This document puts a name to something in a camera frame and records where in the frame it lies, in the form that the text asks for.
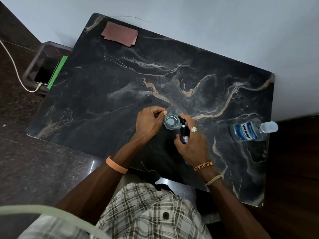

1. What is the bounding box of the person's right hand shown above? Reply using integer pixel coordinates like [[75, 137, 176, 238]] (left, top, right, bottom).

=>
[[174, 114, 211, 169]]

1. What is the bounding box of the person's left hand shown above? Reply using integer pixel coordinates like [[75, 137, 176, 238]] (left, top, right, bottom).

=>
[[135, 106, 168, 147]]

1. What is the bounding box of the small black pump bottle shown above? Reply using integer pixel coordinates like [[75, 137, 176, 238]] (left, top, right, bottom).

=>
[[177, 116, 190, 145]]

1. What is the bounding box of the clear drinking glass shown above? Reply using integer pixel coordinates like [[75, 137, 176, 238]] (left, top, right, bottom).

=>
[[163, 105, 188, 131]]

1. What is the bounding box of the person's left forearm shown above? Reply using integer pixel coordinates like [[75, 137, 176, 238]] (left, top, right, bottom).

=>
[[55, 136, 149, 225]]

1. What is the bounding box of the person's right forearm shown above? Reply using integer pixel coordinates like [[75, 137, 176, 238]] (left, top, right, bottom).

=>
[[196, 164, 272, 239]]

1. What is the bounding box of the yellow thread wrist band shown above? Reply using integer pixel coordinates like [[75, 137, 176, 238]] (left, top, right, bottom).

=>
[[206, 174, 224, 186]]

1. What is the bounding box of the orange rubber wristband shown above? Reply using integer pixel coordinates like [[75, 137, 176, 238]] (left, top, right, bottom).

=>
[[105, 156, 128, 175]]

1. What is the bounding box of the blue mouthwash bottle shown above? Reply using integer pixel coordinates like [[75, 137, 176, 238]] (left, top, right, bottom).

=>
[[229, 118, 279, 143]]

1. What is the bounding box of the plaid shirt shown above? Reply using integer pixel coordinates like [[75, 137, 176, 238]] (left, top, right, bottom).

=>
[[17, 182, 213, 239]]

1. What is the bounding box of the green-edged notebook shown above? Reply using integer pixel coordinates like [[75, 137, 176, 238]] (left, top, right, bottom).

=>
[[47, 55, 68, 90]]

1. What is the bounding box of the black smartphone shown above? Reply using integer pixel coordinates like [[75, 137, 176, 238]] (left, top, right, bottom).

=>
[[34, 58, 60, 85]]

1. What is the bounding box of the dark side table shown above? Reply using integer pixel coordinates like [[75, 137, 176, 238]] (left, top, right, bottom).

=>
[[22, 41, 73, 93]]

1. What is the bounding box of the orange printed bracelet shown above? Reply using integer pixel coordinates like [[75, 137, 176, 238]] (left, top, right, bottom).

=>
[[194, 161, 214, 172]]

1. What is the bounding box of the pale curved strap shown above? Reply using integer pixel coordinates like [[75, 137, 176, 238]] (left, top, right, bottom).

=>
[[0, 205, 112, 239]]

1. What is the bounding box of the white charging cable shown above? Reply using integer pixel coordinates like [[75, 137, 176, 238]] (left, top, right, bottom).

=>
[[0, 40, 42, 93]]

